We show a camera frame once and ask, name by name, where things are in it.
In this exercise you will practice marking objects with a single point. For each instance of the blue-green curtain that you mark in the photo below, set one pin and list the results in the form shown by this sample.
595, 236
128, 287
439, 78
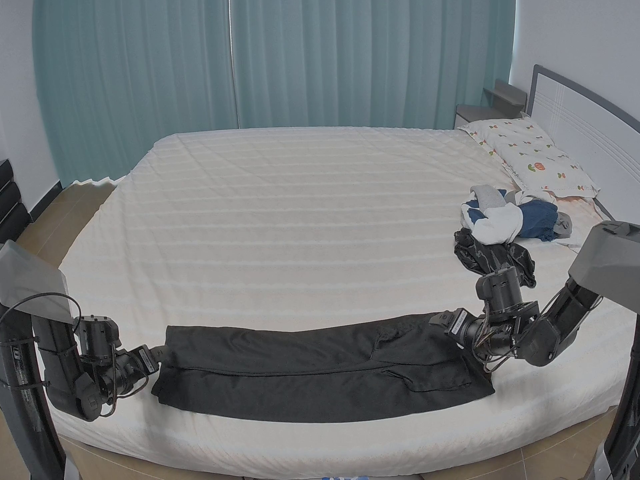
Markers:
135, 68
375, 43

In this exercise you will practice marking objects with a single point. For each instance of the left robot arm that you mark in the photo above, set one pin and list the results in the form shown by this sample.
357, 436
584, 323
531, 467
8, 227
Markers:
30, 288

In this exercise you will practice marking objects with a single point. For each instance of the black chest of drawers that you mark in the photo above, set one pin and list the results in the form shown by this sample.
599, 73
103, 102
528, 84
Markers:
12, 203

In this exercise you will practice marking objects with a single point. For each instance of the grey bedside table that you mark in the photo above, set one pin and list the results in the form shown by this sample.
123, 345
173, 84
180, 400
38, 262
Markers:
475, 113

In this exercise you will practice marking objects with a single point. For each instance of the black T-shirt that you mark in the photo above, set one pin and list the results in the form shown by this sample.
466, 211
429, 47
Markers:
300, 378

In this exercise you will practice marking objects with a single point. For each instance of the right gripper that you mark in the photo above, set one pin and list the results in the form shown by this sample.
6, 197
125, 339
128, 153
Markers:
457, 324

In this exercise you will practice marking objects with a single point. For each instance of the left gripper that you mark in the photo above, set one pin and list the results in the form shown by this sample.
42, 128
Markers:
145, 360

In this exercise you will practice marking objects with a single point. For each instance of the white printed pillow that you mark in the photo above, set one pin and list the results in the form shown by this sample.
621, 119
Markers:
535, 153

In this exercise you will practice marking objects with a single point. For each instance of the pile of clothes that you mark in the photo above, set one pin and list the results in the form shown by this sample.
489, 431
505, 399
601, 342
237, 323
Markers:
495, 228

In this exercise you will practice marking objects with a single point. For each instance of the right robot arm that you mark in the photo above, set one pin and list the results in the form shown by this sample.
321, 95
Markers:
605, 263

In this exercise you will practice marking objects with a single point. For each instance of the bed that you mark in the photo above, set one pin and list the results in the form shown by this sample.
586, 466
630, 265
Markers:
300, 208

